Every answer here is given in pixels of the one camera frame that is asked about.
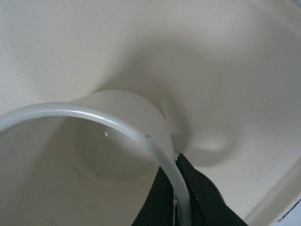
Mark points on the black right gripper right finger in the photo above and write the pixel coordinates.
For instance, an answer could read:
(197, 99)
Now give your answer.
(207, 204)

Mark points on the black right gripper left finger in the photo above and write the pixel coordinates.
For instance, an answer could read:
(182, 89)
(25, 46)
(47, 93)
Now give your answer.
(158, 209)

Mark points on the beige square plastic plate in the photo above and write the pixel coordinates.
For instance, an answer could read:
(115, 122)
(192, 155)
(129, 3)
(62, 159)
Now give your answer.
(225, 73)

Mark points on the white ceramic mug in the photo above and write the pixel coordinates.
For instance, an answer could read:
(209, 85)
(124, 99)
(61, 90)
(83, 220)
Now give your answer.
(86, 162)

